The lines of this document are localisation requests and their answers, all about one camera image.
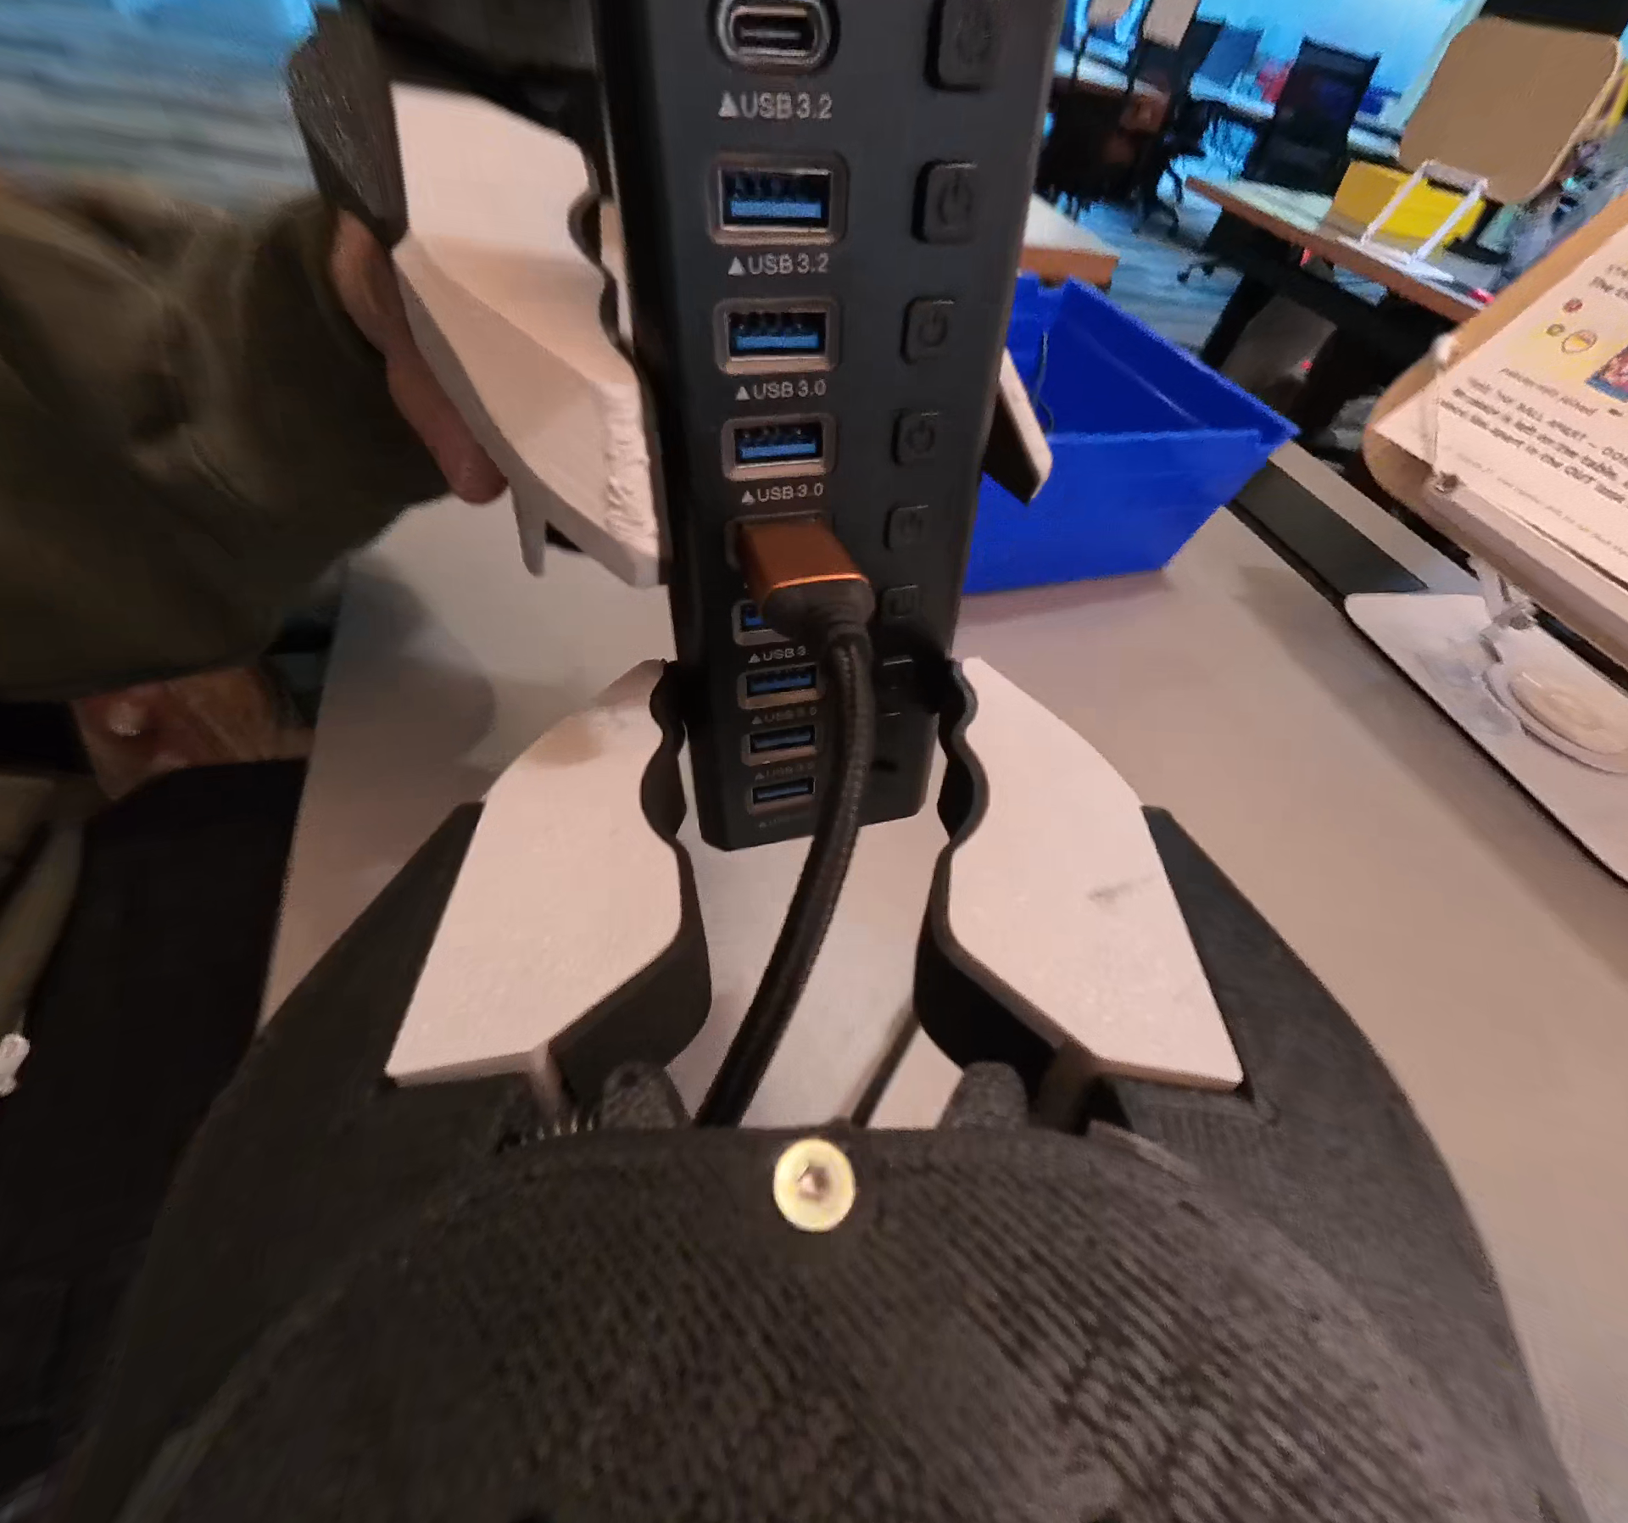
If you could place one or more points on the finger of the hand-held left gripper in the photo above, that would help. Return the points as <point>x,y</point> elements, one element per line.
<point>1019,442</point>
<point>522,315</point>

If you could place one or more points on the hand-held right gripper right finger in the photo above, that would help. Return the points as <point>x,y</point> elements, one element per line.
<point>1080,912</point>

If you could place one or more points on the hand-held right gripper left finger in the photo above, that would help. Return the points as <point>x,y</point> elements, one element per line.
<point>547,912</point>

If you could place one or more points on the black multi-port usb hub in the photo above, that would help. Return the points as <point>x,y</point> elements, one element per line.
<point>864,315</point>

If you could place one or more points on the person's left forearm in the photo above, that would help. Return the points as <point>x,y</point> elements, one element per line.
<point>165,442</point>

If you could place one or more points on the grey desk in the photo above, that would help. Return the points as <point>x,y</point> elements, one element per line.
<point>1272,732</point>

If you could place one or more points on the person's left hand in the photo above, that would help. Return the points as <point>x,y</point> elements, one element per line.
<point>407,377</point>

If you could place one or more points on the blue plastic bin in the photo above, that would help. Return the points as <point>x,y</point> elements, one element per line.
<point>1118,493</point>

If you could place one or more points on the white table with wooden edge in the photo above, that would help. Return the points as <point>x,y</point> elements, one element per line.
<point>1067,239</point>

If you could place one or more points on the long wooden table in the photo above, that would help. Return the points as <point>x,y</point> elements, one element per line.
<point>1286,232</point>

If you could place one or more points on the black office chair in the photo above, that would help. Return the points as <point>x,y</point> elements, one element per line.
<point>1311,109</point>
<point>1165,124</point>

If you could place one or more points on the instruction sheet on stand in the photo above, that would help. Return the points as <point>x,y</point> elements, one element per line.
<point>1413,405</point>

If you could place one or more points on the yellow bin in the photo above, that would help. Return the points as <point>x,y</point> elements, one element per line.
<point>1367,197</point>

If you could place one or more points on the clear acrylic stand base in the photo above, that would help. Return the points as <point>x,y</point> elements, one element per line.
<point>1439,657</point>

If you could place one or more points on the small clear acrylic stand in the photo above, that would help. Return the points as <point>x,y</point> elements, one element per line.
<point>1413,219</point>

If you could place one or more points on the printed instruction sheet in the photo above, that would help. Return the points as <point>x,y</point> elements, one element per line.
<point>1539,428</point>

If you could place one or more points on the cardboard panel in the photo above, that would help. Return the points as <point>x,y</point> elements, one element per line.
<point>1501,109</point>

